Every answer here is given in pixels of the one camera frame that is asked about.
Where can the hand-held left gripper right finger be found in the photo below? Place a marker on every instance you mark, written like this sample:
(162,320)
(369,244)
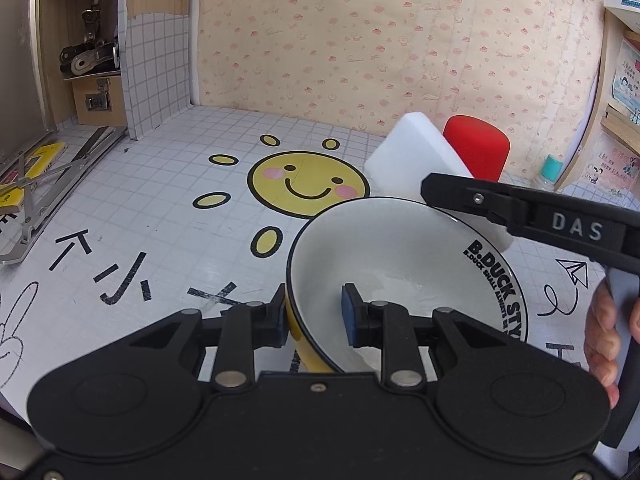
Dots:
(348,310)

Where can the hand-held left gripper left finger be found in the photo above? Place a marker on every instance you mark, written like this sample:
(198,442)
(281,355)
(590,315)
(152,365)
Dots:
(277,325)

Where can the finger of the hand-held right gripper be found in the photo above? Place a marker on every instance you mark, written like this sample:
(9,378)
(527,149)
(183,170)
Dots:
(465,192)

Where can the white sponge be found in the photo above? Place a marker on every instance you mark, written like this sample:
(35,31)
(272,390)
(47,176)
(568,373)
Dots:
(415,155)

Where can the yellow duck bowl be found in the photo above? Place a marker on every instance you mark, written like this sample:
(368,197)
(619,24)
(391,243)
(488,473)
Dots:
(400,260)

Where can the person's right hand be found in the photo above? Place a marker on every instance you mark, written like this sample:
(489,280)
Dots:
(602,340)

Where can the red round speaker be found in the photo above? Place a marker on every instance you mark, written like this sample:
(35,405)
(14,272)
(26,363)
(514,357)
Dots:
(480,145)

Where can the teal capped small bottle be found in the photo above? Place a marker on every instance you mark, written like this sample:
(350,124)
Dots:
(550,170)

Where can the pink cartoon poster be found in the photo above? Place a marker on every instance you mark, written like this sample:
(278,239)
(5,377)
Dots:
(615,170)

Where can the wooden shelf with posters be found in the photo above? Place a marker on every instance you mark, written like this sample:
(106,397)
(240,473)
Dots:
(617,135)

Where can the blue cartoon poster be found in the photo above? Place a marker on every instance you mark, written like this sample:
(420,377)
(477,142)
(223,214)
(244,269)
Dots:
(627,80)

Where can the white carton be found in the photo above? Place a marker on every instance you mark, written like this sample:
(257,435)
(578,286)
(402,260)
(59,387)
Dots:
(622,2)

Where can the metal folding stand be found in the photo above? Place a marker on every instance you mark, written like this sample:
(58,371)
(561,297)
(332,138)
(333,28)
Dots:
(35,210)

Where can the cardboard box with latch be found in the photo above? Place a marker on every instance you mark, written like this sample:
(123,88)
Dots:
(100,110)

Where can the yellow book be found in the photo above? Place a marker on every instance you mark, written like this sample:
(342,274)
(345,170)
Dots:
(42,160)

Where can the black silver metal clamps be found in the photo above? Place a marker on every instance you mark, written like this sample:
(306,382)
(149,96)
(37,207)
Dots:
(90,60)

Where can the hanging metal tool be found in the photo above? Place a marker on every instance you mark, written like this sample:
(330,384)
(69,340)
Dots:
(94,15)

